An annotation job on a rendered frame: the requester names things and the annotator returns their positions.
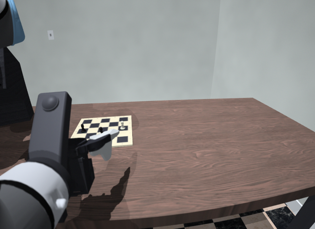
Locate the black and cream chessboard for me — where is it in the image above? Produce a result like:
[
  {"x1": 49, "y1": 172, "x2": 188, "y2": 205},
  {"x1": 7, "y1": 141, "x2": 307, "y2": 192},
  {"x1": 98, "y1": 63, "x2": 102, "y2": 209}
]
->
[{"x1": 71, "y1": 116, "x2": 133, "y2": 148}]

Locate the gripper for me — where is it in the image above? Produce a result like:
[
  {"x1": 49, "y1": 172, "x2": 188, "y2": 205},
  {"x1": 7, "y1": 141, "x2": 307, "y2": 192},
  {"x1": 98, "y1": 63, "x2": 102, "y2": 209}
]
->
[{"x1": 25, "y1": 129, "x2": 119, "y2": 200}]

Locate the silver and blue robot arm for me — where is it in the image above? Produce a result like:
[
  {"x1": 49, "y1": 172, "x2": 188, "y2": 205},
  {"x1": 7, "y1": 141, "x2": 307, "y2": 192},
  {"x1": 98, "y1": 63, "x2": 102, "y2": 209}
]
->
[{"x1": 0, "y1": 0, "x2": 72, "y2": 229}]

